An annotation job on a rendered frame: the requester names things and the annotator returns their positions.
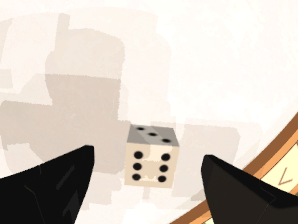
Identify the white die with black pips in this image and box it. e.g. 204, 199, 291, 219
124, 125, 180, 189

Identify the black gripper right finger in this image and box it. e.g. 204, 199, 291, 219
201, 155, 298, 224

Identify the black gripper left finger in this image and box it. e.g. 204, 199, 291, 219
0, 144, 94, 224

